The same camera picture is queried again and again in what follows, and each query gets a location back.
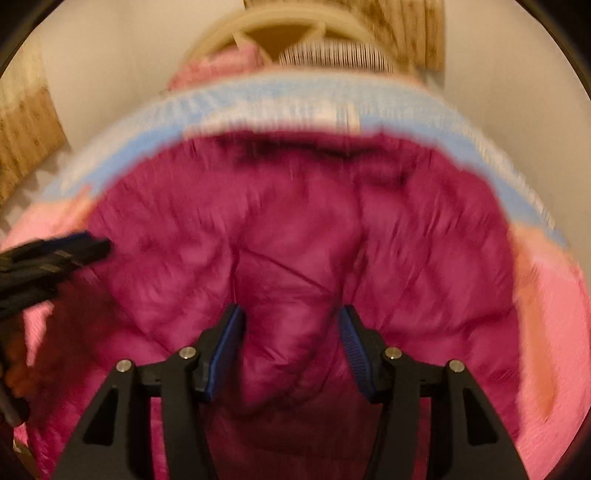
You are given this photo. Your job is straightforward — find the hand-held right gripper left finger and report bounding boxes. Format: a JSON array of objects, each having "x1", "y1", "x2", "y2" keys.
[{"x1": 53, "y1": 304, "x2": 246, "y2": 480}]

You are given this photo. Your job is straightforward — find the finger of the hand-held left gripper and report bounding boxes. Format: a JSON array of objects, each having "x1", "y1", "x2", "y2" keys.
[
  {"x1": 0, "y1": 233, "x2": 93, "y2": 268},
  {"x1": 0, "y1": 239, "x2": 113, "y2": 319}
]

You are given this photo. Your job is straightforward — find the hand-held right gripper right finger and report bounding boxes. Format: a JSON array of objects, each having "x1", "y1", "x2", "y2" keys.
[{"x1": 339, "y1": 305, "x2": 529, "y2": 480}]

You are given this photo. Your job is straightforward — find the magenta puffer jacket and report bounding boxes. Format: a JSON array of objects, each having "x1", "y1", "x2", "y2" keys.
[{"x1": 28, "y1": 131, "x2": 525, "y2": 480}]

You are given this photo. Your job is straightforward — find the beige floral window curtain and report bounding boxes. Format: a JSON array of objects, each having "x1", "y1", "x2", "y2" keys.
[
  {"x1": 0, "y1": 46, "x2": 65, "y2": 204},
  {"x1": 242, "y1": 0, "x2": 446, "y2": 70}
]

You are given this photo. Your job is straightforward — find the pink and blue printed bedspread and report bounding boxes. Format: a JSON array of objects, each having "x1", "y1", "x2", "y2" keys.
[{"x1": 0, "y1": 74, "x2": 591, "y2": 480}]

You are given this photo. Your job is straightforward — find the folded pink floral quilt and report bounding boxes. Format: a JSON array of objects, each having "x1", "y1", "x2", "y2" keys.
[{"x1": 168, "y1": 44, "x2": 273, "y2": 90}]

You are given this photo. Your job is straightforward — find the cream wooden headboard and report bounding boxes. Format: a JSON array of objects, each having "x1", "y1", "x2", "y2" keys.
[{"x1": 178, "y1": 0, "x2": 393, "y2": 70}]

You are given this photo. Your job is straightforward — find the striped pillow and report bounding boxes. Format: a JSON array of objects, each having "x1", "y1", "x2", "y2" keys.
[{"x1": 277, "y1": 39, "x2": 393, "y2": 72}]

